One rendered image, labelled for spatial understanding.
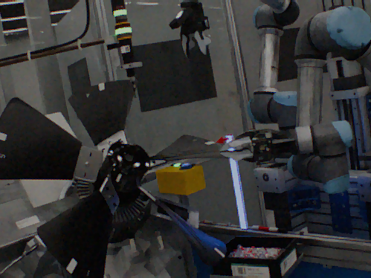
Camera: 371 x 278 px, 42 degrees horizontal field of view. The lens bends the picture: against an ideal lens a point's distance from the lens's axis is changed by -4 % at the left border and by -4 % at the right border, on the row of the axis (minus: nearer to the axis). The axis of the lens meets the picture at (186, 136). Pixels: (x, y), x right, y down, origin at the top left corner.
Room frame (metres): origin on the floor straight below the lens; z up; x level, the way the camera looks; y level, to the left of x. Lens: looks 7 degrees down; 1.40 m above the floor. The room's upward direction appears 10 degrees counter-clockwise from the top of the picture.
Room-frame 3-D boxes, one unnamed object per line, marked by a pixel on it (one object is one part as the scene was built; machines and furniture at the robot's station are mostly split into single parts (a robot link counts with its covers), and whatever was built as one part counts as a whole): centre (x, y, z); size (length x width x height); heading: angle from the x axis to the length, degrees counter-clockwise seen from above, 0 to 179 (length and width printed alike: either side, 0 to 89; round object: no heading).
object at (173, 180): (1.84, 0.05, 1.02); 0.16 x 0.10 x 0.11; 42
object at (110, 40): (1.38, 0.13, 1.50); 0.09 x 0.07 x 0.10; 77
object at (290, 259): (1.38, -0.14, 0.85); 0.22 x 0.17 x 0.07; 56
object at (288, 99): (2.00, -0.43, 1.20); 0.13 x 0.12 x 0.14; 36
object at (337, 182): (1.32, -0.38, 1.08); 0.11 x 0.08 x 0.11; 23
